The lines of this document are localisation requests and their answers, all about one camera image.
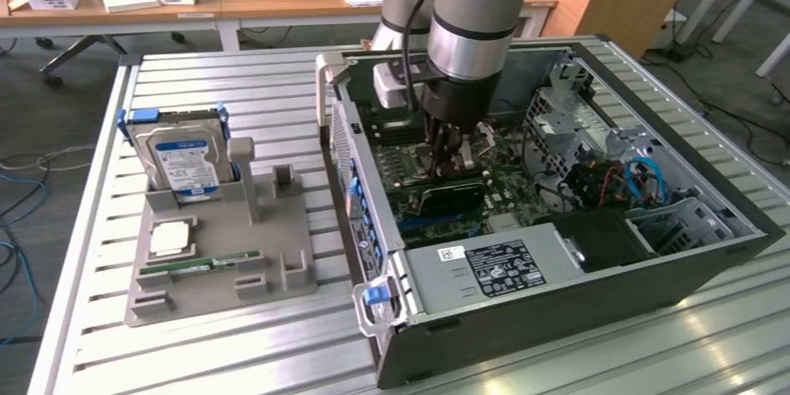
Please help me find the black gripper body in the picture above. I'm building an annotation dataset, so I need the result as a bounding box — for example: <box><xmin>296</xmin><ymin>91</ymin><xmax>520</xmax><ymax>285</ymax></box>
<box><xmin>420</xmin><ymin>74</ymin><xmax>501</xmax><ymax>130</ymax></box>

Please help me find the CPU socket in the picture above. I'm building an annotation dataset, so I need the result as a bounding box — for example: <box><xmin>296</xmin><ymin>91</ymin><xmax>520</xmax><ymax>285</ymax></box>
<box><xmin>406</xmin><ymin>138</ymin><xmax>434</xmax><ymax>181</ymax></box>

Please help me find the metal socket cover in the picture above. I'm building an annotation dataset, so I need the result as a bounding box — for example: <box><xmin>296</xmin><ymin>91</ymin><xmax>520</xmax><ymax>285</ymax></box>
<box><xmin>472</xmin><ymin>120</ymin><xmax>502</xmax><ymax>169</ymax></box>

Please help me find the perforated metal disk bay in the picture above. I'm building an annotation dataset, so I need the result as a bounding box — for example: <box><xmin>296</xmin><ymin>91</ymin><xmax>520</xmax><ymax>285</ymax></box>
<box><xmin>522</xmin><ymin>85</ymin><xmax>623</xmax><ymax>186</ymax></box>

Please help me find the long blue expansion slot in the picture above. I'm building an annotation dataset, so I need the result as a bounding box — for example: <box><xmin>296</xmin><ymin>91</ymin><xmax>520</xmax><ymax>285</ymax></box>
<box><xmin>394</xmin><ymin>213</ymin><xmax>470</xmax><ymax>230</ymax></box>

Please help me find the silver chipset heatsink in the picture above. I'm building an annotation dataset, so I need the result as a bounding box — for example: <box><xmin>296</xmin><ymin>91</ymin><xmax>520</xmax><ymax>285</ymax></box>
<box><xmin>486</xmin><ymin>215</ymin><xmax>521</xmax><ymax>233</ymax></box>

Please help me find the grey power supply unit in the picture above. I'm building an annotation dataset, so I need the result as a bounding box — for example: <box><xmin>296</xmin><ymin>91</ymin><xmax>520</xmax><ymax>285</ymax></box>
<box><xmin>404</xmin><ymin>222</ymin><xmax>586</xmax><ymax>317</ymax></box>

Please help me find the black fan shroud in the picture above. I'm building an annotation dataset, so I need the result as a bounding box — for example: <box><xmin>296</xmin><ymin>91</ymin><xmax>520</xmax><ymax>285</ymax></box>
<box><xmin>534</xmin><ymin>206</ymin><xmax>660</xmax><ymax>275</ymax></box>

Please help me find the black power strip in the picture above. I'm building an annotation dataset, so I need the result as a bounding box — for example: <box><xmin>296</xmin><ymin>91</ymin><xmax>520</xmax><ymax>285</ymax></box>
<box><xmin>641</xmin><ymin>41</ymin><xmax>697</xmax><ymax>66</ymax></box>

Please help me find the black and silver PC case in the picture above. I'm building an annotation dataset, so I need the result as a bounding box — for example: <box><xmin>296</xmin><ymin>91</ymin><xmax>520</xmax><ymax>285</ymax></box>
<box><xmin>314</xmin><ymin>41</ymin><xmax>787</xmax><ymax>390</ymax></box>

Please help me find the grey parts rack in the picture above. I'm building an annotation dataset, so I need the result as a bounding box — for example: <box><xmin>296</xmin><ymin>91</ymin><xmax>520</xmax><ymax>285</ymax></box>
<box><xmin>123</xmin><ymin>135</ymin><xmax>322</xmax><ymax>329</ymax></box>

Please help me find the hard disk in blue caddy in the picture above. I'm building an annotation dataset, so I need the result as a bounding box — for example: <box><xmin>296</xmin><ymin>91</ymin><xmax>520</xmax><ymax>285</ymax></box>
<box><xmin>115</xmin><ymin>105</ymin><xmax>240</xmax><ymax>204</ymax></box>

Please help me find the green RAM stick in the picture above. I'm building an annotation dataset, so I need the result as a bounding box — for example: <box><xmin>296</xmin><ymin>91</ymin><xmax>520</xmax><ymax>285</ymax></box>
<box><xmin>139</xmin><ymin>250</ymin><xmax>261</xmax><ymax>276</ymax></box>

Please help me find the silver CPU chip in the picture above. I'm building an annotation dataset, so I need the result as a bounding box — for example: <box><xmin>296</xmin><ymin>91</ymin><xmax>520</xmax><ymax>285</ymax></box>
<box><xmin>150</xmin><ymin>222</ymin><xmax>194</xmax><ymax>257</ymax></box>

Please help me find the wooden desk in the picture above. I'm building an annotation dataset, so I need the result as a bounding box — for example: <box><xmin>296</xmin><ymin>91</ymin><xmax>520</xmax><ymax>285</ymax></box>
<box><xmin>0</xmin><ymin>0</ymin><xmax>561</xmax><ymax>52</ymax></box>

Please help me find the black chair base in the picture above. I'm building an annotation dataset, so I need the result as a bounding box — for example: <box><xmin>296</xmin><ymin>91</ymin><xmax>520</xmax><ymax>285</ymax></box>
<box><xmin>35</xmin><ymin>31</ymin><xmax>187</xmax><ymax>89</ymax></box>

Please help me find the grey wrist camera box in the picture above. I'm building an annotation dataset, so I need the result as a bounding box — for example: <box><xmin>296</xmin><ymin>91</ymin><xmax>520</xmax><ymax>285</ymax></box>
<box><xmin>373</xmin><ymin>63</ymin><xmax>437</xmax><ymax>110</ymax></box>

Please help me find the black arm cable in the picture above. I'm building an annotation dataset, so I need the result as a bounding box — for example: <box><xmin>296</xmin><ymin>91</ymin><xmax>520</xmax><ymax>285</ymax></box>
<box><xmin>401</xmin><ymin>0</ymin><xmax>444</xmax><ymax>107</ymax></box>

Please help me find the black wire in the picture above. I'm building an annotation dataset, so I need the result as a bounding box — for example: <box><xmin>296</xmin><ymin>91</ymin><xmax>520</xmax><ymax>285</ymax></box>
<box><xmin>532</xmin><ymin>167</ymin><xmax>580</xmax><ymax>211</ymax></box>

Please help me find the red wire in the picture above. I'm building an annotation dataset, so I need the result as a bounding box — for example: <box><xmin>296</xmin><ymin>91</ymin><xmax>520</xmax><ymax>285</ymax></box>
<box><xmin>601</xmin><ymin>167</ymin><xmax>623</xmax><ymax>209</ymax></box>

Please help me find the blue wire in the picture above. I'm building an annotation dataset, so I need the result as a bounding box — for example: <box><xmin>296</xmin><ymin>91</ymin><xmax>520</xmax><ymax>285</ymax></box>
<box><xmin>621</xmin><ymin>157</ymin><xmax>673</xmax><ymax>205</ymax></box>

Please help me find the silver disk bay bracket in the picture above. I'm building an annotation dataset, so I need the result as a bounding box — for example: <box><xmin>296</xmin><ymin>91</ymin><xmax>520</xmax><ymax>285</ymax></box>
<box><xmin>627</xmin><ymin>195</ymin><xmax>759</xmax><ymax>257</ymax></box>

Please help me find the white floor cable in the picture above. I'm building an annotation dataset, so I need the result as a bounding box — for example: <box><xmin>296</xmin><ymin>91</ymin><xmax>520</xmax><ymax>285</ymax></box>
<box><xmin>0</xmin><ymin>142</ymin><xmax>98</xmax><ymax>173</ymax></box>

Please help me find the blue floor cable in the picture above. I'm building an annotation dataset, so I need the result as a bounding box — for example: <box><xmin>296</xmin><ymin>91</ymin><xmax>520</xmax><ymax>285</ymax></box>
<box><xmin>0</xmin><ymin>172</ymin><xmax>50</xmax><ymax>350</ymax></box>

